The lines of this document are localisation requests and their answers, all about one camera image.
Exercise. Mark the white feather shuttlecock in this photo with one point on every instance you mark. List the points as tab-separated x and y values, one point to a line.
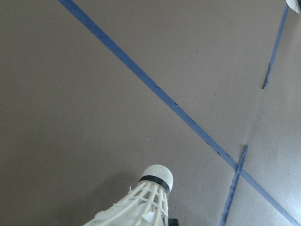
155	175

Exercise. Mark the white object at corner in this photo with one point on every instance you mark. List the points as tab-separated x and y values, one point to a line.
295	4

